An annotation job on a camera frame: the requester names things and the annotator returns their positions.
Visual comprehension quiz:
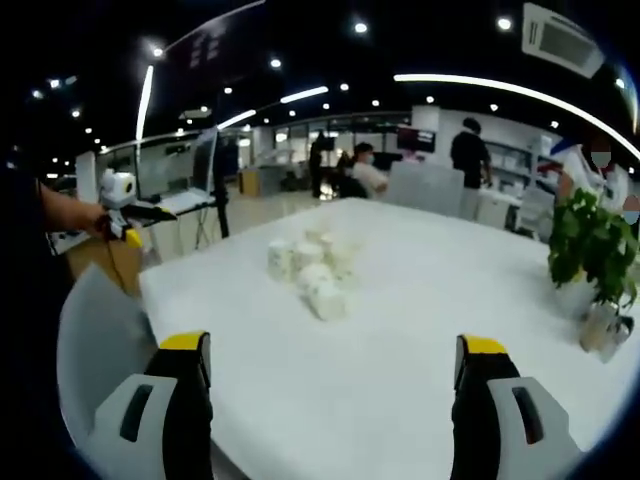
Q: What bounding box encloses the ceiling air conditioner unit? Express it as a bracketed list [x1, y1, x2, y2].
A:
[521, 1, 607, 80]

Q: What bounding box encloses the wall screen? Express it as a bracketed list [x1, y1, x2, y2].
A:
[396, 126, 437, 154]

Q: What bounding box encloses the white plant pot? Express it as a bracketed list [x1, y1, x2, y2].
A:
[553, 277, 602, 321]

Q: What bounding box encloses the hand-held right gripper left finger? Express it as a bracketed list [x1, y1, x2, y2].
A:
[81, 329, 215, 480]

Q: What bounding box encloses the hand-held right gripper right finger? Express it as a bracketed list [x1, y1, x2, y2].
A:
[449, 333, 587, 480]

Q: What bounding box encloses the small clear glass jar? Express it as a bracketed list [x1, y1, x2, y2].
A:
[578, 301, 636, 364]

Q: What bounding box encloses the person's dark clothing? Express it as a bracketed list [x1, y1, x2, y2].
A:
[0, 164, 81, 480]

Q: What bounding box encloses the cluster of white paper cups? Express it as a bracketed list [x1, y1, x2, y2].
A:
[265, 225, 363, 322]

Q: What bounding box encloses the long curved ceiling light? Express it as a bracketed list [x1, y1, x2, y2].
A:
[392, 72, 640, 162]

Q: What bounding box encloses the wooden side desk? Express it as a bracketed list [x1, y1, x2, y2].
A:
[63, 230, 147, 297]

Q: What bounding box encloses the white table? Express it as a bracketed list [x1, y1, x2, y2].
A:
[137, 196, 637, 480]

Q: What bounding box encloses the green potted plant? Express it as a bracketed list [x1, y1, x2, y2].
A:
[546, 186, 640, 314]

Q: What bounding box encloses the computer monitor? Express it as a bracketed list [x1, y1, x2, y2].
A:
[191, 126, 221, 197]

